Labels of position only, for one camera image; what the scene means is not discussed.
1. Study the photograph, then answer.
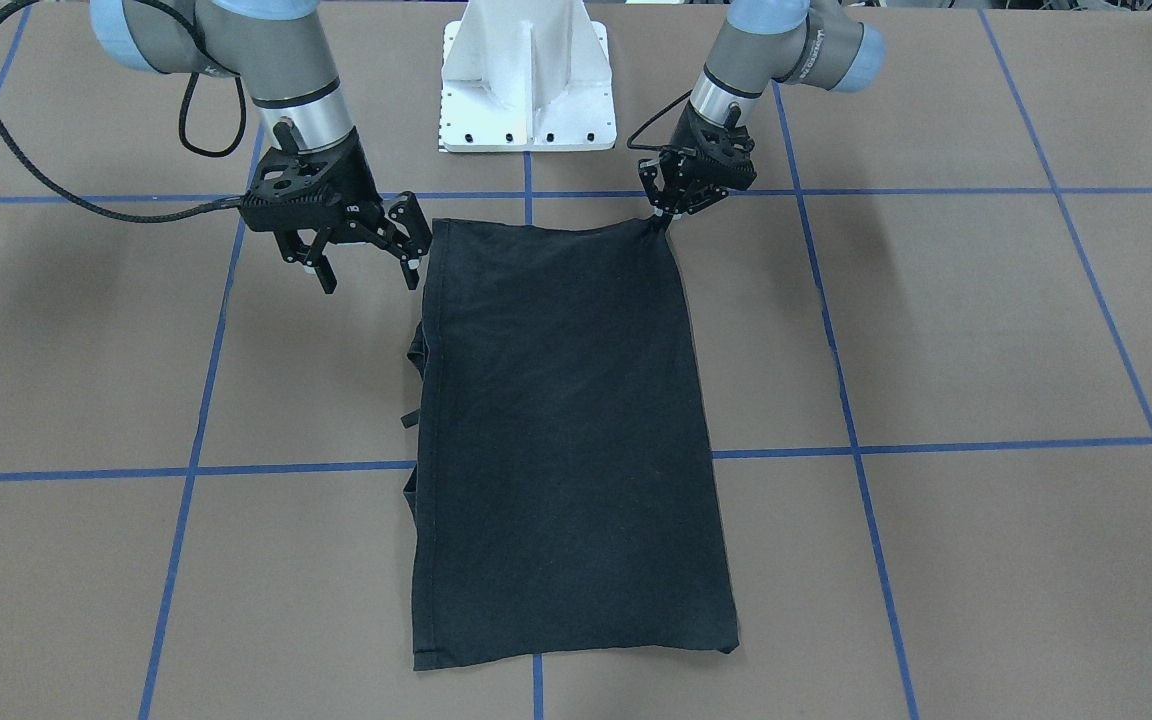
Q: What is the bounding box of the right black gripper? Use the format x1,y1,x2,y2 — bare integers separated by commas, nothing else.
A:
256,129,433,295

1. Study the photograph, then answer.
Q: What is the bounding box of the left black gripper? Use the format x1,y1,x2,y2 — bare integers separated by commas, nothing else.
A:
637,100,749,232

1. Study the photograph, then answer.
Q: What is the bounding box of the black printed t-shirt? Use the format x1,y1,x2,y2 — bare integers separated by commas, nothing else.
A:
404,219,740,670

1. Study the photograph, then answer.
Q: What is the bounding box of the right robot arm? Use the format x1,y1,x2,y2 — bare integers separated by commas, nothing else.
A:
90,1,433,293

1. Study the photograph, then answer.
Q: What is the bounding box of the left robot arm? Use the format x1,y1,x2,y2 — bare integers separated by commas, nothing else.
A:
627,1,886,232

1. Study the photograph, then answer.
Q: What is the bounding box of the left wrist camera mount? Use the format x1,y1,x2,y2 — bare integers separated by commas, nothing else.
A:
692,124,756,196

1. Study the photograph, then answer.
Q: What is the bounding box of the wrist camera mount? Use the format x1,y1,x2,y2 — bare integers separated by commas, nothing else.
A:
238,147,346,233
692,124,756,196

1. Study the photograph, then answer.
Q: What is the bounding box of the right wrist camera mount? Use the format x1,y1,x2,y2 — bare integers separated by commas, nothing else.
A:
238,147,346,233

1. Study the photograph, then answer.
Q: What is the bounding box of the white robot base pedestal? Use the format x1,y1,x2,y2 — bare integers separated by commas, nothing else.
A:
438,1,617,152

